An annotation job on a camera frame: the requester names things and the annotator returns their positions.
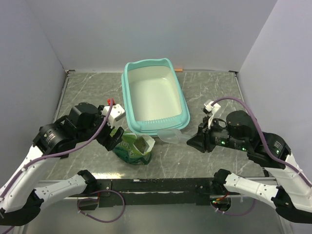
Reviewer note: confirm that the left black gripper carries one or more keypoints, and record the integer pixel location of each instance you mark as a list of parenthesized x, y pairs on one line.
[(107, 140)]

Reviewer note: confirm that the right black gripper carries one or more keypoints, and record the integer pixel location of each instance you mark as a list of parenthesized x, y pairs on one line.
[(201, 140)]

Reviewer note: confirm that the green litter bag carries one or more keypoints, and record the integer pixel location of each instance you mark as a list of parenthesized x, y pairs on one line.
[(135, 149)]

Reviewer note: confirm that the clear plastic scoop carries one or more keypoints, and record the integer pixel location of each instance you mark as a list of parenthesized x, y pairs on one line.
[(173, 136)]

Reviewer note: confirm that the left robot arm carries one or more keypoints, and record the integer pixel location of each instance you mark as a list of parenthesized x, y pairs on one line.
[(21, 200)]

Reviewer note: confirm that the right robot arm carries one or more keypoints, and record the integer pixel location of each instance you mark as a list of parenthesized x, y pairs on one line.
[(291, 198)]

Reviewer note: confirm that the teal litter box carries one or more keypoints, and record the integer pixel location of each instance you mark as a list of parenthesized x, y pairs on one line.
[(152, 96)]

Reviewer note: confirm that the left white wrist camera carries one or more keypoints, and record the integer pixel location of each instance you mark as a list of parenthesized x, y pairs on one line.
[(117, 112)]

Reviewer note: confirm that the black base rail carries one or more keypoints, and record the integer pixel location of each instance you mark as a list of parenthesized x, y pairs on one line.
[(156, 191)]

